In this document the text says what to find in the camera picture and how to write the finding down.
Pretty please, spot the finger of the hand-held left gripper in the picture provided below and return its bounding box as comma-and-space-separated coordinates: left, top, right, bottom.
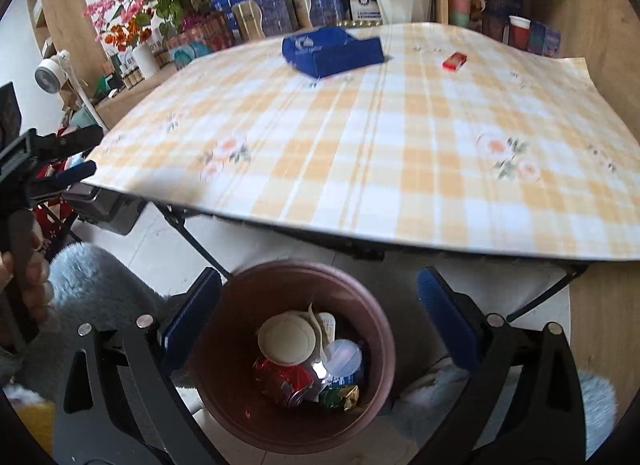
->
22, 124, 105, 161
30, 160, 98, 196

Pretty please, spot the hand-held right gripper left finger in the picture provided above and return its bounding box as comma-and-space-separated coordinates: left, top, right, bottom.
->
52, 266, 224, 465

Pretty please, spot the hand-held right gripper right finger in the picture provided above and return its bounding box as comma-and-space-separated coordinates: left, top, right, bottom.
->
417, 265, 587, 465

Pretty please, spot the brown plastic bin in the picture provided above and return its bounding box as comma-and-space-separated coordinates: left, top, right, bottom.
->
192, 260, 396, 455

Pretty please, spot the white round lid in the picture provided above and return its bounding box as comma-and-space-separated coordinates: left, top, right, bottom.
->
257, 313, 321, 365

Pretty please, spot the crushed red can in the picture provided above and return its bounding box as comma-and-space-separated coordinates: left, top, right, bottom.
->
251, 355, 316, 408

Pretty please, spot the clear round plastic lid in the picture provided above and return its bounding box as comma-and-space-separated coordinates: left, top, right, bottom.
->
324, 339, 363, 378

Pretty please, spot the green gold foil wrapper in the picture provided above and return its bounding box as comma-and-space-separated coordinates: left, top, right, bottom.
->
319, 382, 361, 413

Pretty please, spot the blue cardboard box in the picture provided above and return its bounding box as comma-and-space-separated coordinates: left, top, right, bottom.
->
281, 26, 386, 79

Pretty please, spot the person's left hand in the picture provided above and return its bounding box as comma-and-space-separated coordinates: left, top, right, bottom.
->
0, 244, 53, 347

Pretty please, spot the dark grey box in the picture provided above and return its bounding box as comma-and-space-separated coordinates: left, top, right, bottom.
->
64, 182, 146, 236

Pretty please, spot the red white checked cloth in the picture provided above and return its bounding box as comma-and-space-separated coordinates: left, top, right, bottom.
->
32, 192, 76, 246

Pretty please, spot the white desk fan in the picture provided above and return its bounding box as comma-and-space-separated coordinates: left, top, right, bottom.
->
34, 49, 108, 131

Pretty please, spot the white vase with orange flowers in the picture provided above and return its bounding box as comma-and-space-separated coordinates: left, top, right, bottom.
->
100, 20, 160, 80

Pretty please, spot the potted pink blossom plant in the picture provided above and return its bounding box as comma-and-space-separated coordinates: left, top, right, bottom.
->
82, 0, 246, 71

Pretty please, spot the yellow checked floral tablecloth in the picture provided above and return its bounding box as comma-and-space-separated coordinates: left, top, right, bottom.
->
80, 22, 640, 262

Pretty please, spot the blue gold patterned gift box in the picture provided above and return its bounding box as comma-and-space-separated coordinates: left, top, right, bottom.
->
287, 0, 346, 30
231, 0, 293, 42

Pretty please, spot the red cup with white rim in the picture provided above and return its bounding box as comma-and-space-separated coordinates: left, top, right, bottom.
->
508, 15, 532, 51

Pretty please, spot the small blue box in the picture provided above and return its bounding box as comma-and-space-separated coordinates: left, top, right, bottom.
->
527, 20, 563, 58

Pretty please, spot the dark blue picture box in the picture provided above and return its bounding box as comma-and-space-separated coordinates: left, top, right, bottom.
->
472, 0, 525, 41

